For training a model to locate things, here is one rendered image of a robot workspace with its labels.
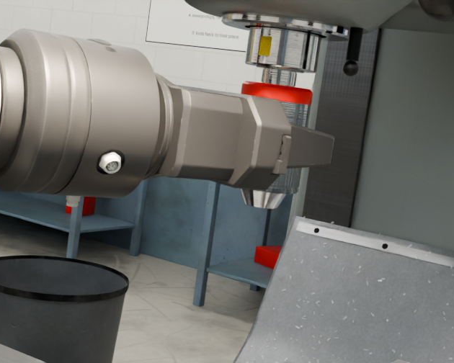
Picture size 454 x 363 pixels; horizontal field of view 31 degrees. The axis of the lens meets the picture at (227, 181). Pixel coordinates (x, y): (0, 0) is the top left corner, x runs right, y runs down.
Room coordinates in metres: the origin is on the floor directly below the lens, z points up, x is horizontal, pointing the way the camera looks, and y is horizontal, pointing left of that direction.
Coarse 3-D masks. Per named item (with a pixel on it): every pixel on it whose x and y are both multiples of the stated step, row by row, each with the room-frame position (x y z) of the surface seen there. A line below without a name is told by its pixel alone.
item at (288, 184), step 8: (288, 104) 0.52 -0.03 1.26; (296, 104) 0.52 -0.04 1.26; (304, 104) 0.52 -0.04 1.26; (288, 112) 0.52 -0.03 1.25; (296, 112) 0.52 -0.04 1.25; (304, 112) 0.53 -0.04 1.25; (288, 120) 0.52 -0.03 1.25; (296, 120) 0.52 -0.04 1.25; (304, 120) 0.53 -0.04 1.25; (296, 168) 0.53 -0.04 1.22; (280, 176) 0.52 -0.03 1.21; (288, 176) 0.52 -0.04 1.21; (296, 176) 0.53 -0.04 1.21; (272, 184) 0.52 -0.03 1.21; (280, 184) 0.52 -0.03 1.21; (288, 184) 0.52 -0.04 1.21; (296, 184) 0.53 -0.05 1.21; (272, 192) 0.52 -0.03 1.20; (280, 192) 0.52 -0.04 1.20; (288, 192) 0.52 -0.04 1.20; (296, 192) 0.53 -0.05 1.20
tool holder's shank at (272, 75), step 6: (258, 66) 0.53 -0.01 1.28; (264, 66) 0.53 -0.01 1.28; (270, 66) 0.53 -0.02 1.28; (264, 72) 0.53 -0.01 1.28; (270, 72) 0.53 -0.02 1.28; (276, 72) 0.53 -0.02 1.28; (282, 72) 0.53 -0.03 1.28; (288, 72) 0.53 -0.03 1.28; (294, 72) 0.53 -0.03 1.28; (300, 72) 0.53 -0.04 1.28; (264, 78) 0.53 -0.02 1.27; (270, 78) 0.53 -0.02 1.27; (276, 78) 0.53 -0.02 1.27; (282, 78) 0.53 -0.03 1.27; (288, 78) 0.53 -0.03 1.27; (294, 78) 0.53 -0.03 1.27; (282, 84) 0.53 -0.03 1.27; (288, 84) 0.53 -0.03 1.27; (294, 84) 0.53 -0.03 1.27
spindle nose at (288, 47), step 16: (256, 32) 0.52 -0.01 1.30; (272, 32) 0.52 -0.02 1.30; (288, 32) 0.52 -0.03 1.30; (304, 32) 0.52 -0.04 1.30; (256, 48) 0.52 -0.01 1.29; (272, 48) 0.52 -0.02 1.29; (288, 48) 0.52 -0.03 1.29; (304, 48) 0.52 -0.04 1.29; (256, 64) 0.53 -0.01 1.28; (272, 64) 0.52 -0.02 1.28; (288, 64) 0.52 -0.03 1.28; (304, 64) 0.52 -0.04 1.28
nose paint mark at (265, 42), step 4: (264, 36) 0.52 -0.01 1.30; (260, 40) 0.52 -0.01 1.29; (264, 40) 0.52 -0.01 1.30; (268, 40) 0.52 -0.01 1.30; (260, 44) 0.52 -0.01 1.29; (264, 44) 0.52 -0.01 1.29; (268, 44) 0.52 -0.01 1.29; (260, 48) 0.52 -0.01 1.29; (264, 48) 0.52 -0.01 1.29; (268, 48) 0.52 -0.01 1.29; (260, 52) 0.52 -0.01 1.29; (264, 52) 0.52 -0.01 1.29; (268, 52) 0.52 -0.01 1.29
